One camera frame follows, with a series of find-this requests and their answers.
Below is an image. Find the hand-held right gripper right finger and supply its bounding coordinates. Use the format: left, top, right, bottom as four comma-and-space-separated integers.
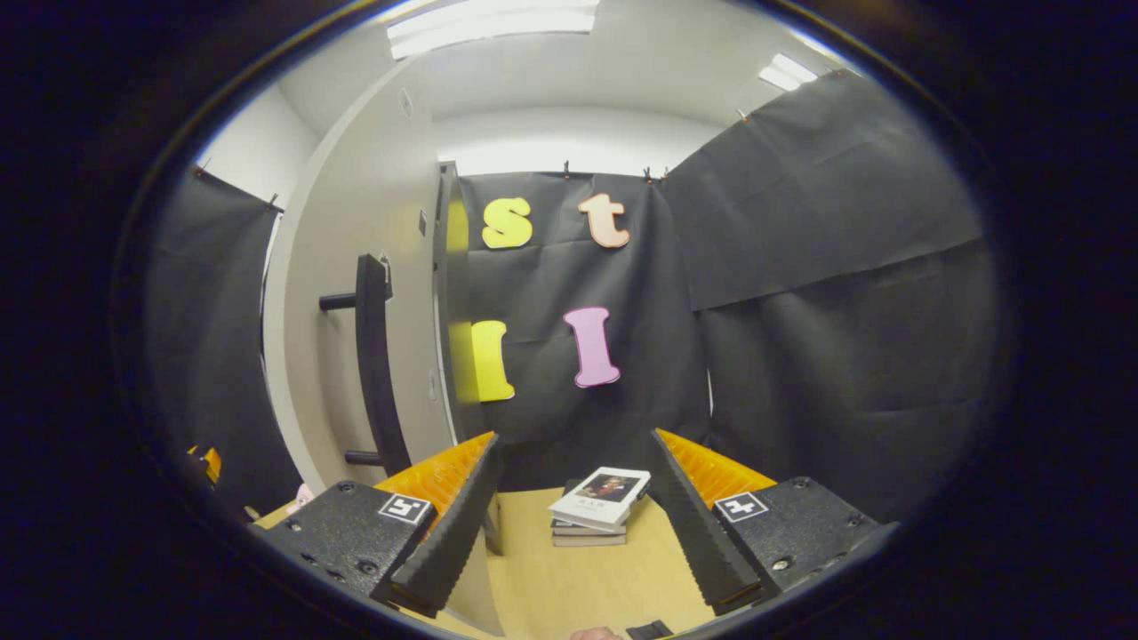
647, 428, 899, 616

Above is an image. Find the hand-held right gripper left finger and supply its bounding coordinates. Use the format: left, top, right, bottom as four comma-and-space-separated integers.
253, 431, 503, 620

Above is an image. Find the black door handle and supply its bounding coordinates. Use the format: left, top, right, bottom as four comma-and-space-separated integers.
318, 253, 416, 478

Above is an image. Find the dark grey cabinet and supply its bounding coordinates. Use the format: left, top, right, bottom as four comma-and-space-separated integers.
431, 160, 505, 558

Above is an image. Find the beige cabinet door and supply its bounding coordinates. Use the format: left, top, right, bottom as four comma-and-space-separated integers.
260, 60, 508, 637

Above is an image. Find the white portrait cover book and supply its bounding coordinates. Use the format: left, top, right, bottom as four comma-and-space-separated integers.
548, 466, 653, 534

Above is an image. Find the black backdrop cloth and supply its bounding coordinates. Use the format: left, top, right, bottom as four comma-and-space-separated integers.
147, 69, 1001, 525

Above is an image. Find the ceiling light panel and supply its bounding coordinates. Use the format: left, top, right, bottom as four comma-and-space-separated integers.
387, 0, 601, 59
758, 53, 819, 92

